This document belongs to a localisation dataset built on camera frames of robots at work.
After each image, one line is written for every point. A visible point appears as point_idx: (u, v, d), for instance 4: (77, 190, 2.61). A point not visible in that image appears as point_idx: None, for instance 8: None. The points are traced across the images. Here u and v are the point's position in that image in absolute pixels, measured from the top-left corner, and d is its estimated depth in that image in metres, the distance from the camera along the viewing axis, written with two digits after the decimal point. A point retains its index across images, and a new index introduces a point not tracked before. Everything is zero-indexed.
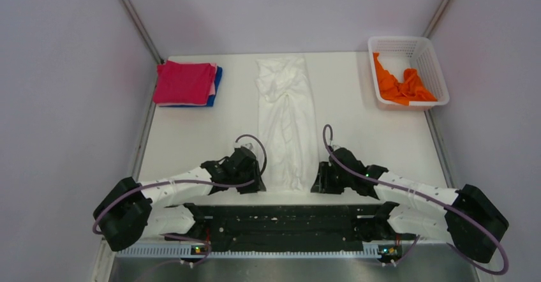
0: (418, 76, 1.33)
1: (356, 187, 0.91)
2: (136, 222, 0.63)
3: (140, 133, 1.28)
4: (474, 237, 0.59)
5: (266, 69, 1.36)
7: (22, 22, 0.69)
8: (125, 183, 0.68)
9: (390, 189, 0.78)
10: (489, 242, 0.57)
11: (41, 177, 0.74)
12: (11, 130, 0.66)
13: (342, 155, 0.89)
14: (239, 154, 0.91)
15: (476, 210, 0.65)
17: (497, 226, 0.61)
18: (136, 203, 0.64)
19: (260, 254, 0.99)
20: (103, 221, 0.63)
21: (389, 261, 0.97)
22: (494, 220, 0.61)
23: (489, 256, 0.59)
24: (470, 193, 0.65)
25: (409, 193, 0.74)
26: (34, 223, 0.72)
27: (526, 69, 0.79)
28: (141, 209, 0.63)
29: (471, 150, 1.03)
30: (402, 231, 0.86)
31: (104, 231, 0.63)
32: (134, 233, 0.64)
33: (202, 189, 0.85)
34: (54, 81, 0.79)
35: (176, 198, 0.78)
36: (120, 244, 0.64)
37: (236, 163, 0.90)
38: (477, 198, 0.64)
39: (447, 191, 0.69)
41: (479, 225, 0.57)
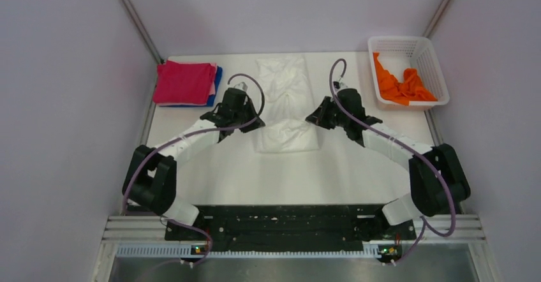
0: (418, 76, 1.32)
1: (348, 131, 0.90)
2: (168, 179, 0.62)
3: (140, 132, 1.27)
4: (431, 189, 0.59)
5: (266, 69, 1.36)
7: (21, 24, 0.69)
8: (142, 151, 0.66)
9: (374, 134, 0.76)
10: (443, 200, 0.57)
11: (41, 178, 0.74)
12: (11, 133, 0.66)
13: (348, 98, 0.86)
14: (229, 96, 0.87)
15: (443, 167, 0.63)
17: (459, 189, 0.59)
18: (160, 162, 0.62)
19: (260, 254, 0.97)
20: (138, 194, 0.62)
21: (389, 261, 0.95)
22: (456, 184, 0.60)
23: (434, 212, 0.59)
24: (444, 150, 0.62)
25: (388, 140, 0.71)
26: (34, 225, 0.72)
27: (525, 70, 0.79)
28: (167, 164, 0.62)
29: (471, 151, 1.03)
30: (398, 222, 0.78)
31: (140, 201, 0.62)
32: (167, 191, 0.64)
33: (211, 138, 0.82)
34: (53, 83, 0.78)
35: (192, 150, 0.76)
36: (161, 206, 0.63)
37: (230, 104, 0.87)
38: (450, 157, 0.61)
39: (422, 144, 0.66)
41: (444, 184, 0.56)
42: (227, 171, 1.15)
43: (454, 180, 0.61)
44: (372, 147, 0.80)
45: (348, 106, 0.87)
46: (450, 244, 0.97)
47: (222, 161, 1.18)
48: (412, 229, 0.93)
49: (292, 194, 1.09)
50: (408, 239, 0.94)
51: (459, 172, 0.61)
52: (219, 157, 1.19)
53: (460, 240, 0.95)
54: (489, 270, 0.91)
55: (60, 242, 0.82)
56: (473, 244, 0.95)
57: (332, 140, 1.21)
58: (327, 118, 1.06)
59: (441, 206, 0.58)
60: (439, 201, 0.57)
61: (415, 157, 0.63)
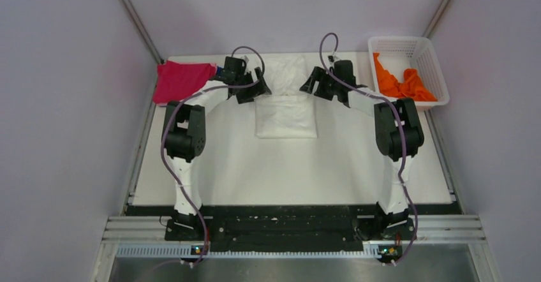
0: (418, 76, 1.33)
1: (339, 94, 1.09)
2: (201, 123, 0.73)
3: (140, 132, 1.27)
4: (389, 133, 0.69)
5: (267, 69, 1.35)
7: (20, 26, 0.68)
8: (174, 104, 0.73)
9: (356, 94, 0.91)
10: (397, 142, 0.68)
11: (39, 180, 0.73)
12: (10, 134, 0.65)
13: (341, 66, 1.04)
14: (230, 62, 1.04)
15: (404, 117, 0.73)
17: (414, 134, 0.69)
18: (194, 111, 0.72)
19: (261, 255, 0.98)
20: (180, 141, 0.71)
21: (389, 261, 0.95)
22: (412, 129, 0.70)
23: (391, 153, 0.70)
24: (405, 103, 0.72)
25: (365, 97, 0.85)
26: (34, 228, 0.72)
27: (525, 70, 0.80)
28: (200, 110, 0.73)
29: (471, 151, 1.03)
30: (399, 205, 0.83)
31: (180, 147, 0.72)
32: (201, 135, 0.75)
33: (223, 94, 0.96)
34: (52, 85, 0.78)
35: (210, 103, 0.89)
36: (199, 149, 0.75)
37: (232, 67, 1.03)
38: (409, 107, 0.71)
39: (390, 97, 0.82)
41: (400, 127, 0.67)
42: (228, 162, 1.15)
43: (410, 127, 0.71)
44: (356, 105, 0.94)
45: (340, 72, 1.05)
46: (450, 244, 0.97)
47: (222, 150, 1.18)
48: (413, 229, 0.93)
49: (293, 184, 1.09)
50: (406, 239, 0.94)
51: (415, 120, 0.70)
52: (219, 146, 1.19)
53: (459, 240, 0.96)
54: (489, 270, 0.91)
55: (60, 242, 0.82)
56: (473, 244, 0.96)
57: (330, 127, 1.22)
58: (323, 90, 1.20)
59: (395, 147, 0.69)
60: (394, 142, 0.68)
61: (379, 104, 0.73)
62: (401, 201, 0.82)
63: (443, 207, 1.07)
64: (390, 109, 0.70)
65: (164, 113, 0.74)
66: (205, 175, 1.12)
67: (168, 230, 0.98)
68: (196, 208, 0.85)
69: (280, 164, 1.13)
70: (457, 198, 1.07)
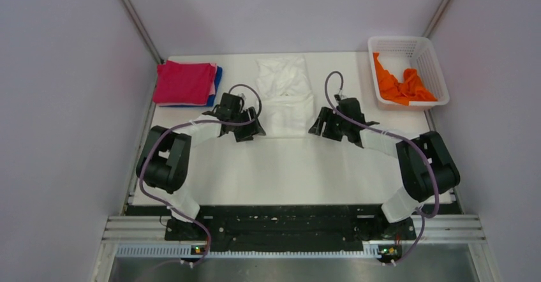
0: (418, 76, 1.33)
1: (348, 133, 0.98)
2: (184, 153, 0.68)
3: (140, 132, 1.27)
4: (419, 175, 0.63)
5: (267, 69, 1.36)
7: (20, 24, 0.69)
8: (157, 130, 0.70)
9: (370, 132, 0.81)
10: (429, 184, 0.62)
11: (41, 178, 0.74)
12: (11, 133, 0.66)
13: (348, 104, 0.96)
14: (227, 99, 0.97)
15: (431, 153, 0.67)
17: (448, 175, 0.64)
18: (180, 143, 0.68)
19: (261, 255, 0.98)
20: (153, 171, 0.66)
21: (389, 261, 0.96)
22: (444, 168, 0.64)
23: (423, 197, 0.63)
24: (431, 138, 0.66)
25: (381, 134, 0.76)
26: (34, 226, 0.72)
27: (525, 70, 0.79)
28: (184, 140, 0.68)
29: (471, 151, 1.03)
30: (397, 219, 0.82)
31: (156, 179, 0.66)
32: (182, 167, 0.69)
33: (215, 129, 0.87)
34: (53, 84, 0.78)
35: (198, 139, 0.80)
36: (179, 182, 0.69)
37: (228, 104, 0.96)
38: (436, 143, 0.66)
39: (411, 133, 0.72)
41: (430, 169, 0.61)
42: (230, 163, 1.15)
43: (441, 165, 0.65)
44: (370, 146, 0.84)
45: (346, 110, 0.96)
46: (449, 244, 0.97)
47: (222, 150, 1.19)
48: (412, 229, 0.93)
49: (295, 184, 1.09)
50: (408, 239, 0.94)
51: (446, 157, 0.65)
52: (220, 147, 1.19)
53: (459, 240, 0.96)
54: (489, 270, 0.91)
55: (61, 242, 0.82)
56: (473, 244, 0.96)
57: None
58: (331, 129, 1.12)
59: (427, 190, 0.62)
60: (426, 185, 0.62)
61: (403, 142, 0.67)
62: (402, 217, 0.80)
63: (443, 206, 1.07)
64: (415, 148, 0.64)
65: (147, 138, 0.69)
66: (207, 175, 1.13)
67: (168, 230, 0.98)
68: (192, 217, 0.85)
69: (280, 165, 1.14)
70: (457, 198, 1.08)
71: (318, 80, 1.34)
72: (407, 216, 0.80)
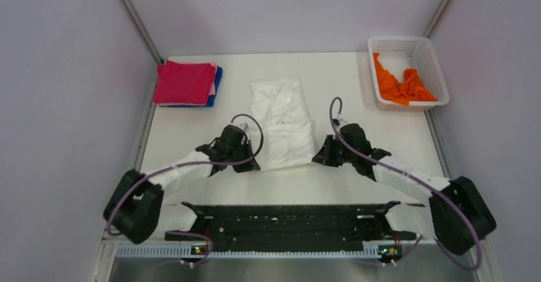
0: (418, 76, 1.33)
1: (356, 165, 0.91)
2: (153, 207, 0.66)
3: (140, 132, 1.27)
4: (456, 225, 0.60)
5: (261, 94, 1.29)
7: (20, 22, 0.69)
8: (132, 176, 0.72)
9: (386, 170, 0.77)
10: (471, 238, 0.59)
11: (41, 176, 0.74)
12: (11, 131, 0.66)
13: (351, 133, 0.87)
14: (228, 133, 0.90)
15: (465, 202, 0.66)
17: (485, 224, 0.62)
18: (148, 191, 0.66)
19: (261, 255, 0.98)
20: (119, 221, 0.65)
21: (389, 261, 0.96)
22: (480, 217, 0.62)
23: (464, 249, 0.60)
24: (463, 185, 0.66)
25: (403, 176, 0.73)
26: (34, 224, 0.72)
27: (526, 69, 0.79)
28: (154, 194, 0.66)
29: (471, 152, 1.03)
30: (397, 229, 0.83)
31: (121, 228, 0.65)
32: (152, 219, 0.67)
33: (204, 169, 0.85)
34: (53, 83, 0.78)
35: (181, 181, 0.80)
36: (145, 233, 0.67)
37: (228, 140, 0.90)
38: (469, 191, 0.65)
39: (439, 180, 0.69)
41: (465, 218, 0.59)
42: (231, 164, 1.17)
43: (477, 214, 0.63)
44: (384, 182, 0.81)
45: (351, 141, 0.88)
46: None
47: None
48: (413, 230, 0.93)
49: (294, 185, 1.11)
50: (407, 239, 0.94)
51: (480, 206, 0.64)
52: None
53: None
54: (489, 270, 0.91)
55: (60, 242, 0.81)
56: None
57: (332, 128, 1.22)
58: (333, 155, 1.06)
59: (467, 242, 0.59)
60: (466, 237, 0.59)
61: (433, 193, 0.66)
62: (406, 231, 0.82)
63: None
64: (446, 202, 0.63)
65: (118, 189, 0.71)
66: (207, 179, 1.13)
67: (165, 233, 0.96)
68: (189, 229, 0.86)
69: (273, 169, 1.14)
70: None
71: (318, 80, 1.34)
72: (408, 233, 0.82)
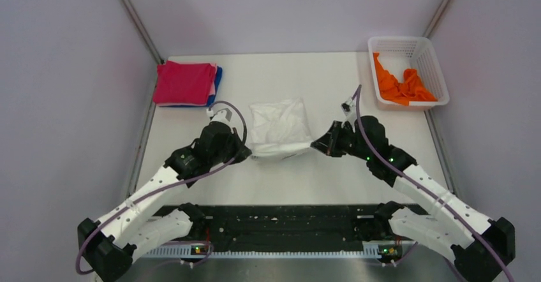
0: (418, 76, 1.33)
1: (370, 163, 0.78)
2: (113, 256, 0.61)
3: (140, 132, 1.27)
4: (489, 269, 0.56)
5: (261, 118, 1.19)
7: (22, 22, 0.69)
8: (87, 224, 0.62)
9: (408, 185, 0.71)
10: (497, 272, 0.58)
11: (40, 176, 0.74)
12: (11, 131, 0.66)
13: (374, 131, 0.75)
14: (206, 135, 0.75)
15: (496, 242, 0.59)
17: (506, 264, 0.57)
18: (100, 245, 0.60)
19: (261, 255, 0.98)
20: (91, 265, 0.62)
21: (389, 261, 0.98)
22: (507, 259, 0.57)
23: None
24: (502, 228, 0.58)
25: (436, 203, 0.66)
26: (34, 224, 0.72)
27: (525, 68, 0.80)
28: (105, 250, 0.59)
29: (471, 151, 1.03)
30: (399, 233, 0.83)
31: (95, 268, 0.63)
32: (120, 263, 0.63)
33: (177, 188, 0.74)
34: (53, 83, 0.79)
35: (152, 210, 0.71)
36: (118, 273, 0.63)
37: (208, 144, 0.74)
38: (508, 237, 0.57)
39: (478, 217, 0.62)
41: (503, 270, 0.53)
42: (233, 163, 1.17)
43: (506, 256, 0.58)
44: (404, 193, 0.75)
45: (373, 138, 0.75)
46: None
47: None
48: None
49: (293, 184, 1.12)
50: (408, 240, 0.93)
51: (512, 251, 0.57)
52: None
53: None
54: None
55: (60, 241, 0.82)
56: None
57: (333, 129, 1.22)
58: (339, 147, 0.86)
59: None
60: None
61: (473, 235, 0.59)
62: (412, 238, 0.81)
63: None
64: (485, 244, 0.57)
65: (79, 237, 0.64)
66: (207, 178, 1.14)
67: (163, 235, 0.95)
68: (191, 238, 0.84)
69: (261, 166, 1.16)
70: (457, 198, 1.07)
71: (318, 80, 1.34)
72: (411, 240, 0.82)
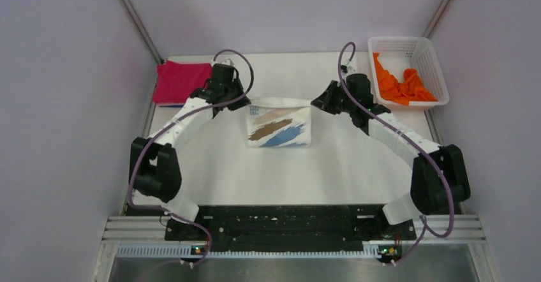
0: (418, 76, 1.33)
1: (354, 117, 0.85)
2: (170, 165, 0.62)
3: (140, 133, 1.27)
4: (431, 190, 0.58)
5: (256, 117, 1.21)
7: (21, 22, 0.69)
8: (140, 142, 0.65)
9: (381, 127, 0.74)
10: (442, 200, 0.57)
11: (41, 177, 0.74)
12: (11, 131, 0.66)
13: (358, 83, 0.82)
14: (218, 70, 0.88)
15: (444, 167, 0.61)
17: (457, 190, 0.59)
18: (161, 150, 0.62)
19: (261, 255, 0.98)
20: (147, 183, 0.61)
21: (389, 261, 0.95)
22: (455, 185, 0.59)
23: (431, 212, 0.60)
24: (450, 151, 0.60)
25: (396, 134, 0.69)
26: (34, 226, 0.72)
27: (525, 68, 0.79)
28: (167, 153, 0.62)
29: (470, 151, 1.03)
30: (396, 222, 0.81)
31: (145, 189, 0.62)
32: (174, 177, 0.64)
33: (205, 114, 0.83)
34: (53, 84, 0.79)
35: (187, 133, 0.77)
36: (171, 192, 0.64)
37: (221, 79, 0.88)
38: (455, 159, 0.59)
39: (429, 144, 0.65)
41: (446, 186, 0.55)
42: (230, 163, 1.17)
43: (453, 180, 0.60)
44: (376, 137, 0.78)
45: (356, 90, 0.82)
46: (449, 244, 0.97)
47: (223, 154, 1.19)
48: (412, 229, 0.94)
49: (293, 183, 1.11)
50: (408, 239, 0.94)
51: (460, 175, 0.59)
52: (219, 150, 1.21)
53: (459, 240, 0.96)
54: (489, 271, 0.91)
55: (60, 240, 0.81)
56: (473, 244, 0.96)
57: (330, 133, 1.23)
58: (332, 103, 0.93)
59: (438, 206, 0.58)
60: (439, 200, 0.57)
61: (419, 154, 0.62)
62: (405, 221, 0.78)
63: None
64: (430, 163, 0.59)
65: (130, 158, 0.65)
66: (207, 174, 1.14)
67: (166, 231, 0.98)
68: (191, 219, 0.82)
69: (259, 137, 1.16)
70: None
71: (319, 81, 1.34)
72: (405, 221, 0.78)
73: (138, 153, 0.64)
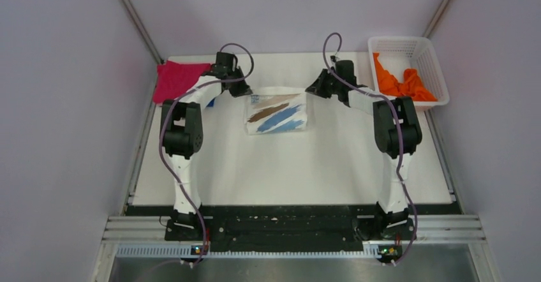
0: (418, 76, 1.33)
1: (339, 94, 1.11)
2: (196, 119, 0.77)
3: (140, 132, 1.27)
4: (387, 130, 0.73)
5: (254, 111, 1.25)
7: (19, 23, 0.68)
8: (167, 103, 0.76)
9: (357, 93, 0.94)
10: (395, 139, 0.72)
11: (40, 179, 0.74)
12: (9, 133, 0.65)
13: (343, 66, 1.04)
14: (221, 55, 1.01)
15: (402, 115, 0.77)
17: (411, 133, 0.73)
18: (187, 106, 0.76)
19: (260, 255, 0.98)
20: (178, 139, 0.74)
21: (389, 261, 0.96)
22: (409, 127, 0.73)
23: (389, 150, 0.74)
24: (403, 99, 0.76)
25: (365, 96, 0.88)
26: (32, 228, 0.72)
27: (525, 68, 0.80)
28: (194, 107, 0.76)
29: (470, 151, 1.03)
30: (390, 209, 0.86)
31: (173, 143, 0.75)
32: (198, 131, 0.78)
33: (217, 87, 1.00)
34: (51, 85, 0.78)
35: (205, 99, 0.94)
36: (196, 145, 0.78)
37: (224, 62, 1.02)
38: (407, 105, 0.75)
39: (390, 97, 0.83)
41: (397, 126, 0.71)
42: (230, 158, 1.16)
43: (408, 125, 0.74)
44: (355, 104, 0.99)
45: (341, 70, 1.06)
46: (449, 244, 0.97)
47: (223, 149, 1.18)
48: (412, 228, 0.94)
49: (293, 177, 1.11)
50: (407, 240, 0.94)
51: (412, 118, 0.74)
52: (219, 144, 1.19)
53: (459, 240, 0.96)
54: (488, 270, 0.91)
55: (60, 241, 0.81)
56: (473, 244, 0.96)
57: (330, 127, 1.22)
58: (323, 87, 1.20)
59: (393, 143, 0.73)
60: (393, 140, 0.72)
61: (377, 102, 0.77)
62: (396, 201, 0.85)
63: (443, 207, 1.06)
64: (386, 106, 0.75)
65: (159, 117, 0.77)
66: (207, 169, 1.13)
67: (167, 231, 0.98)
68: (195, 207, 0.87)
69: (256, 120, 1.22)
70: (457, 198, 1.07)
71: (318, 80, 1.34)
72: (396, 201, 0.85)
73: (166, 112, 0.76)
